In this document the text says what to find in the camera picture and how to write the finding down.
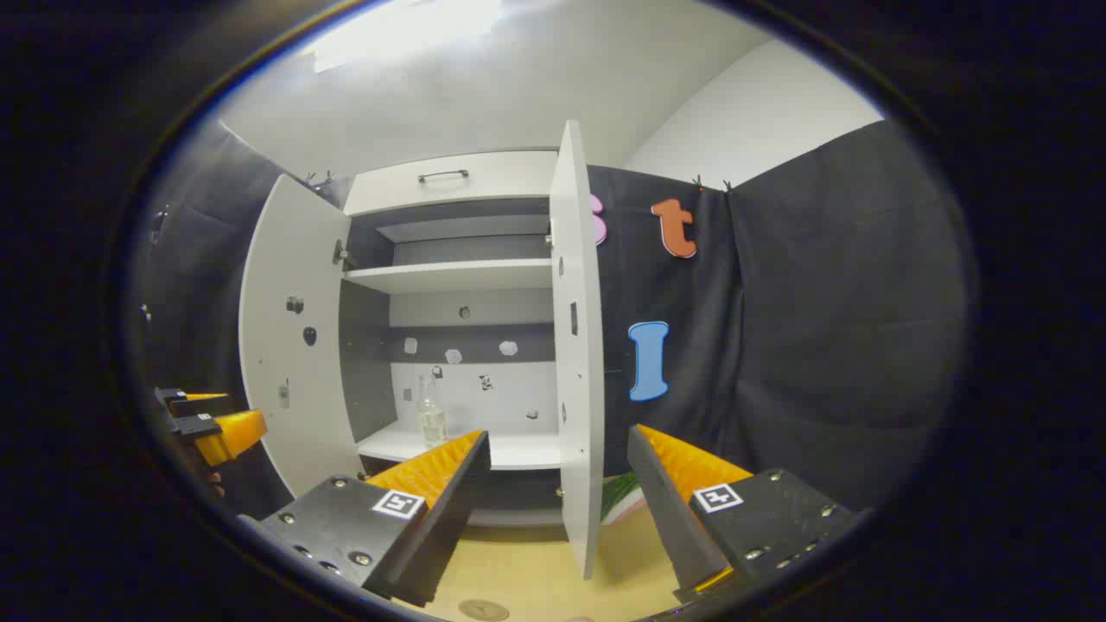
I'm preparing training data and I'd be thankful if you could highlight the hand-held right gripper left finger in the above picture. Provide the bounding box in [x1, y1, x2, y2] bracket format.
[238, 429, 492, 607]

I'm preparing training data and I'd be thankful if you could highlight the black backdrop cloth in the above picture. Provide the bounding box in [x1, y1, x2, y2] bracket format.
[130, 117, 969, 519]

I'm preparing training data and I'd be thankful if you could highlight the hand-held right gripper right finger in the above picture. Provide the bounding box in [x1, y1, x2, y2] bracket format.
[626, 423, 869, 606]

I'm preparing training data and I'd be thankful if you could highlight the toy watermelon slice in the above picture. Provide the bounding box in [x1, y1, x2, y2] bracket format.
[601, 473, 647, 526]

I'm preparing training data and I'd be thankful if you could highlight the white cabinet drawer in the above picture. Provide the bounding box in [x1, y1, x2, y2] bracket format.
[344, 150, 559, 217]

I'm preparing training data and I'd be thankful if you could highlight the white cabinet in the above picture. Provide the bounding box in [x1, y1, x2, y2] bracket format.
[339, 149, 571, 528]

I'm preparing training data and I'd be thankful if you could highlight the white cabinet shelf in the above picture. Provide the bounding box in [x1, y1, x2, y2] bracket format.
[343, 259, 554, 295]

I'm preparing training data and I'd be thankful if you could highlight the white cabinet door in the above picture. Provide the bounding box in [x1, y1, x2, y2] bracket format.
[550, 120, 606, 581]
[238, 174, 368, 499]

